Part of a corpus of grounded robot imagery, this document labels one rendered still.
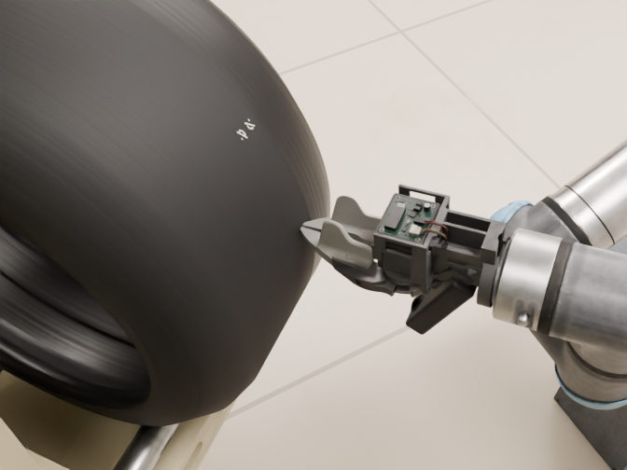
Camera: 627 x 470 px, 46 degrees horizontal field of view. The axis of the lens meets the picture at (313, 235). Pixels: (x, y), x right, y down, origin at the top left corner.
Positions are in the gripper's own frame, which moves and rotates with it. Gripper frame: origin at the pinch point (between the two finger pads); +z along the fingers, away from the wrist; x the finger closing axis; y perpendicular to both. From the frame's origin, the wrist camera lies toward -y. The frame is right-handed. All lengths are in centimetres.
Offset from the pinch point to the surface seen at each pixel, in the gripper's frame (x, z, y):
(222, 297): 13.6, 2.5, 5.0
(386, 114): -152, 54, -119
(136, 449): 19.5, 20.7, -29.9
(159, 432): 16.2, 19.4, -30.4
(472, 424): -48, -10, -127
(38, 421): 19, 43, -39
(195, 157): 6.8, 6.6, 15.6
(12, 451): 29.8, 23.8, -12.2
